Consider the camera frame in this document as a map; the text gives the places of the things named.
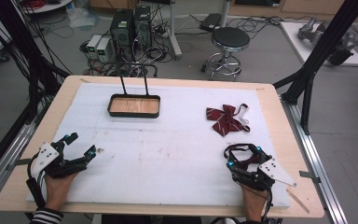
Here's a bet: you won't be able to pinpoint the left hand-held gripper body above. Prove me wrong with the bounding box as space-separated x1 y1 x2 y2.
30 141 89 180

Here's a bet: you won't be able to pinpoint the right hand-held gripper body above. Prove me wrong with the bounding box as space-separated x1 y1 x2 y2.
233 157 298 191

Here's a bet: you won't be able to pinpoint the dark red black-strap bow tie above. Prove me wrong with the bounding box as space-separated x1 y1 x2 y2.
223 143 263 172

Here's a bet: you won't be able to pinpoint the red striped bow tie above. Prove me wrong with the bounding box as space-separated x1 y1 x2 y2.
205 103 252 138

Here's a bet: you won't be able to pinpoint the black rack with wooden tray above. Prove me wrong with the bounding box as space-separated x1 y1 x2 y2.
106 62 162 119

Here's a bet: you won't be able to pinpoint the person's right hand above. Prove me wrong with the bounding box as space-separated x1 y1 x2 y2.
241 183 269 211

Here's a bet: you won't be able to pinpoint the person's left hand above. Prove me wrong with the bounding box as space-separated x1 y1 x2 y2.
44 172 79 213

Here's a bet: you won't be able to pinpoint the wooden stick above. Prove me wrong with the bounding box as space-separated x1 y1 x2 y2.
285 188 311 215

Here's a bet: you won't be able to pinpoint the white foam mat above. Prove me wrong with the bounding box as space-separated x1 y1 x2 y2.
26 82 292 209

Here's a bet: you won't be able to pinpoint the white power supply unit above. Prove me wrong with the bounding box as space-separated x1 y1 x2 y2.
95 37 113 63
86 34 103 60

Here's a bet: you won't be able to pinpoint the black round stool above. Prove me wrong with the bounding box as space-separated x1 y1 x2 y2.
200 26 252 82

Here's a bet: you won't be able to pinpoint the white floor board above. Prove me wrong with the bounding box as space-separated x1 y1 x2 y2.
279 21 358 67

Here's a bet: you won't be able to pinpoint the computer towers on floor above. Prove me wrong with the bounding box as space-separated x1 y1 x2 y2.
79 18 176 78

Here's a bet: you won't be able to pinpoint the black computer tower green label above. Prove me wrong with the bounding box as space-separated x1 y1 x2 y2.
109 8 135 49

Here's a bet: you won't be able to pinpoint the clear plastic bag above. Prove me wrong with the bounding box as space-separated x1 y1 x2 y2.
65 5 102 30

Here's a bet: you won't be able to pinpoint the round white table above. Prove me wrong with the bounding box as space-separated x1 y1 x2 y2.
21 0 75 15

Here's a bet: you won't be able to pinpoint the grey desk leg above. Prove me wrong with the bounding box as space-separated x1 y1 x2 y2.
167 0 184 61

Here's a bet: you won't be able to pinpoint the black flat box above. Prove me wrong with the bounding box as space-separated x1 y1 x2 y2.
199 12 224 33

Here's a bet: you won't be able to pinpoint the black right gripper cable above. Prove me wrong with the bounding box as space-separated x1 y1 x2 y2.
260 186 275 224

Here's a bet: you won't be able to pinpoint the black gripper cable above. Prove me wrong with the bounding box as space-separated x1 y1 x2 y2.
25 157 48 210
260 186 275 224

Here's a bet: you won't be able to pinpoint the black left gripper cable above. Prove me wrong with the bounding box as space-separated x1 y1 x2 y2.
25 157 48 210

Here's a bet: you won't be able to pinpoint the aluminium table rail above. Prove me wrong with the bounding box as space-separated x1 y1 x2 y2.
280 94 350 224
0 96 55 208

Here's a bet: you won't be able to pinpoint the black metal frame stand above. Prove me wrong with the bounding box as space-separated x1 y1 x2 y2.
0 0 71 125
272 0 358 135

